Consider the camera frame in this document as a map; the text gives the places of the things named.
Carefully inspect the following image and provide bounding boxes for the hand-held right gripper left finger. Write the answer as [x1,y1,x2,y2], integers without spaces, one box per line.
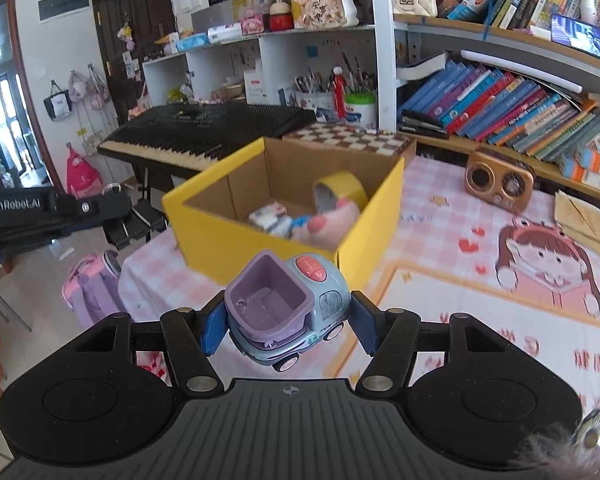
[72,290,231,396]

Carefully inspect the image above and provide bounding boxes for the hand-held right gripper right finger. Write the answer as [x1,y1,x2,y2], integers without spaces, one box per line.
[349,291,501,397]

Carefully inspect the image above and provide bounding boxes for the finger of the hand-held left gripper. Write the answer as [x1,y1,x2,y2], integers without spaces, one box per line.
[55,190,132,235]

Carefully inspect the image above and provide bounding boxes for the purple toy truck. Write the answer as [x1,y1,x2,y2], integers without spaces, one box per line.
[224,250,353,373]

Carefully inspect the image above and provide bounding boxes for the yellow cardboard box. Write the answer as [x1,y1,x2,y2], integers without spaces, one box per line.
[161,136,406,293]

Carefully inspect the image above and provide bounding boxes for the pink plush toy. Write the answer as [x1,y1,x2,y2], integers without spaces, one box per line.
[290,200,362,248]

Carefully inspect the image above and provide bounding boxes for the small white carton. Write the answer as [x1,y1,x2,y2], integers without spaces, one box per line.
[248,201,288,233]

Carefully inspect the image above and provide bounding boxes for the yellow tape roll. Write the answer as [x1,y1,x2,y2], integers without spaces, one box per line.
[312,171,368,213]

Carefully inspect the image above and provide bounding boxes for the pink hanging bag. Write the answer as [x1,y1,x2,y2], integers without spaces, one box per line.
[66,145,103,196]

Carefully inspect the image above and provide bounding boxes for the pink purple backpack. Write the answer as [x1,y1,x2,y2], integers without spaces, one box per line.
[62,250,131,331]

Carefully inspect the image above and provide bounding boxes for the white tote bag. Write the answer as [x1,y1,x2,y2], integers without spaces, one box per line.
[42,80,73,121]

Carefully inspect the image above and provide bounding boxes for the pink hanging purse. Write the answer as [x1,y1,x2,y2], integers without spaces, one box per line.
[69,71,112,111]

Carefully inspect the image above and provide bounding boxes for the black electronic keyboard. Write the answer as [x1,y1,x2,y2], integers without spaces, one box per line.
[97,105,317,173]

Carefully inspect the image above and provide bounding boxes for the dark wooden door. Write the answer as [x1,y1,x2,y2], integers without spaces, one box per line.
[89,0,176,126]

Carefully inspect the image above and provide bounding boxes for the white cubby shelf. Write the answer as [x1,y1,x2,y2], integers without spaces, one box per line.
[142,25,381,126]

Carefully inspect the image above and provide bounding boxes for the wooden chessboard box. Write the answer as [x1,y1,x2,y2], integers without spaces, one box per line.
[282,122,417,166]

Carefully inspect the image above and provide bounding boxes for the blue tissue pack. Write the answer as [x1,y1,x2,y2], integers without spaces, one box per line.
[176,32,211,53]

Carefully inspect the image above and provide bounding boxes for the brown retro radio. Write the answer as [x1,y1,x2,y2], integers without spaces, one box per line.
[465,147,536,215]

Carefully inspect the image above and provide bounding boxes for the white green jar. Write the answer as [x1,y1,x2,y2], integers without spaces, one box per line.
[344,91,378,128]

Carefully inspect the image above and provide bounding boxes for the white flat box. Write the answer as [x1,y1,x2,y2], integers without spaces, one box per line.
[207,25,243,43]

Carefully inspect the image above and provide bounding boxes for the grey storage box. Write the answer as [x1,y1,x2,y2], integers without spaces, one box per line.
[191,0,236,33]

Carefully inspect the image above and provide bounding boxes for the grey fluffy trim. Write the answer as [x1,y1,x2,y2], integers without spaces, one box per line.
[517,405,600,480]

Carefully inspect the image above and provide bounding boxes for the red tassel ornament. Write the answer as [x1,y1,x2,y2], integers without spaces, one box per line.
[331,66,348,118]

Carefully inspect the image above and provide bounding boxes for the white pen cup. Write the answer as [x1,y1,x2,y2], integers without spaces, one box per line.
[295,67,337,111]

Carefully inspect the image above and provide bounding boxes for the brown paper envelopes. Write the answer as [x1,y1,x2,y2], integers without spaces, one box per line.
[554,190,600,256]

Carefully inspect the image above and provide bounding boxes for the row of colourful books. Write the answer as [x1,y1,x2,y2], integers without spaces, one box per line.
[399,60,600,166]

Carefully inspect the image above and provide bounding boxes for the white thick book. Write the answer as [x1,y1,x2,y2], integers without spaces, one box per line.
[395,51,451,81]

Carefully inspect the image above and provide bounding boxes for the wooden bookshelf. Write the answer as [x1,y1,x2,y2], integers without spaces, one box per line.
[367,0,600,201]

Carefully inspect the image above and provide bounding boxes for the red round doll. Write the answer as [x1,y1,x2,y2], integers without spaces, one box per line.
[269,0,295,32]

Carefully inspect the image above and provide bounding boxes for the white flat board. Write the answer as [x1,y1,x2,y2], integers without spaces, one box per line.
[460,50,583,93]

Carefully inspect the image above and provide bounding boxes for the blue tablet screen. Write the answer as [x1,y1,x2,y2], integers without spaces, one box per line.
[551,12,600,63]

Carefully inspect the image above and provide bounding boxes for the black wall panel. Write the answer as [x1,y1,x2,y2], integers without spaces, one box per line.
[37,0,90,23]

